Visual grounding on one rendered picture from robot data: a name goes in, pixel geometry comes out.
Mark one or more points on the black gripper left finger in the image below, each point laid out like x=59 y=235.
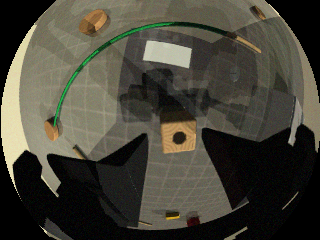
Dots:
x=118 y=179

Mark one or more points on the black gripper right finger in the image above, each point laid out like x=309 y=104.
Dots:
x=240 y=162

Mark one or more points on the orange flat disc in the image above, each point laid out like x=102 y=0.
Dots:
x=258 y=12
x=93 y=21

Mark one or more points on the small red cube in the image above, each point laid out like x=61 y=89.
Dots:
x=193 y=222

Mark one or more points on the small yellow block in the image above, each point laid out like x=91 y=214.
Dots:
x=172 y=215

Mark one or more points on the tan round wooden button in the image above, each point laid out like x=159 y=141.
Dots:
x=51 y=131

